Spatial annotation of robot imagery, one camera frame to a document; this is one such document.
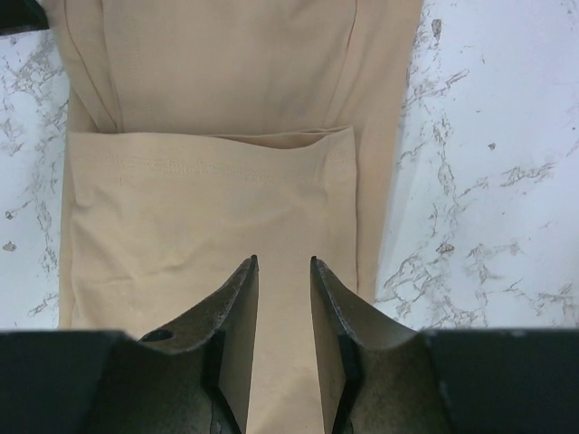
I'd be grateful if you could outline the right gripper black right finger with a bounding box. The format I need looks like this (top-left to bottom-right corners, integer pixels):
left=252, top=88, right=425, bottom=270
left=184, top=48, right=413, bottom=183
left=310, top=259, right=578, bottom=433

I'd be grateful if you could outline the beige t shirt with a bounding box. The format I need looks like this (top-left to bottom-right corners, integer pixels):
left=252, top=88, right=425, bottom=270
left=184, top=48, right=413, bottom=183
left=44, top=1, right=422, bottom=433

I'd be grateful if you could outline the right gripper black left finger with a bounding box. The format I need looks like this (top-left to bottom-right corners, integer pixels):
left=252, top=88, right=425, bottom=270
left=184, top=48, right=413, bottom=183
left=1, top=257, right=259, bottom=433

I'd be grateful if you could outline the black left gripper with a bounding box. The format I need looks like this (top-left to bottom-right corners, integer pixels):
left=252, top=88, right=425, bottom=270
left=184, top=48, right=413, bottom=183
left=0, top=0, right=49, bottom=35

